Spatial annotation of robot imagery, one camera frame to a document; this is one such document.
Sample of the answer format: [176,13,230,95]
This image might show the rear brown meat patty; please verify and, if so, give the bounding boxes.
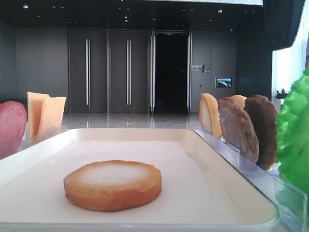
[244,95,279,170]

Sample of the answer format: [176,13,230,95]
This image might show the wall display screen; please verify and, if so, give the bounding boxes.
[215,77,232,88]

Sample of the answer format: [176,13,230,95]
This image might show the potted green plant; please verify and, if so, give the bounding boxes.
[275,89,289,99]

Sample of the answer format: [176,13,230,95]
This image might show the brown meat patty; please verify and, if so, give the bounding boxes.
[218,97,259,163]
[244,95,279,170]

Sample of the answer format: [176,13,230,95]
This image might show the cream plastic tray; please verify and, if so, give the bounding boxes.
[0,129,280,232]

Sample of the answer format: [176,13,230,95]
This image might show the front toasted bread slice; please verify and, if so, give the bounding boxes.
[199,93,223,139]

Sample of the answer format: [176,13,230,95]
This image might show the rear yellow cheese slice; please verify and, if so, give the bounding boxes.
[27,91,50,137]

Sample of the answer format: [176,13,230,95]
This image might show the toasted bread slice on tray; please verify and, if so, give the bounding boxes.
[63,160,162,212]

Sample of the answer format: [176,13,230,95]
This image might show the rear toasted bread slice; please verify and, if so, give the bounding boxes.
[231,95,247,108]

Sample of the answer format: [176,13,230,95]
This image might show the front green lettuce leaf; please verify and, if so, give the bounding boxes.
[276,68,309,193]

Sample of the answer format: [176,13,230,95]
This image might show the dark double door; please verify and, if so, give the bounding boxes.
[68,29,151,114]

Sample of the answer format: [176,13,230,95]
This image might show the front brown meat patty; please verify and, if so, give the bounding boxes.
[218,97,259,163]

